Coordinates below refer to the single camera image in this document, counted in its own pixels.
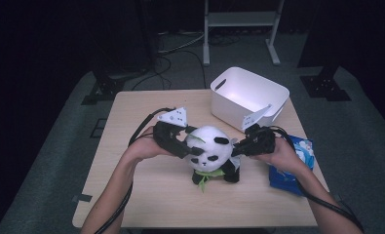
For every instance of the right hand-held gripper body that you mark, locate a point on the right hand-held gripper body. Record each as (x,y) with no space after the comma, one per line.
(261,141)

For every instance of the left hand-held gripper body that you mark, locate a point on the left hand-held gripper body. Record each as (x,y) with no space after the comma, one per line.
(167,136)

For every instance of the panda plush toy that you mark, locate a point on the panda plush toy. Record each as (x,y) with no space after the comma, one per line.
(209,146)

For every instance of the blue wet wipes pack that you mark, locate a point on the blue wet wipes pack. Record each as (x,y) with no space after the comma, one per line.
(284,182)

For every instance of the white plastic bin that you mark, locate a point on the white plastic bin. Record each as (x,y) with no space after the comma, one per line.
(245,94)

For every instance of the person's left hand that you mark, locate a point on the person's left hand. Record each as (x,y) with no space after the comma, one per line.
(144,146)

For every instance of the person's right hand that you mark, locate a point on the person's right hand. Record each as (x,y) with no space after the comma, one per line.
(286,156)

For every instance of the black stand base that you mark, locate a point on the black stand base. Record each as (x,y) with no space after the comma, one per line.
(325,87)
(104,89)

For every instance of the grey tape strip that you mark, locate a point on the grey tape strip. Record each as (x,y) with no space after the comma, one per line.
(83,197)

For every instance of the white metal stand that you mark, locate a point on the white metal stand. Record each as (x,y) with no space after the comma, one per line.
(238,19)

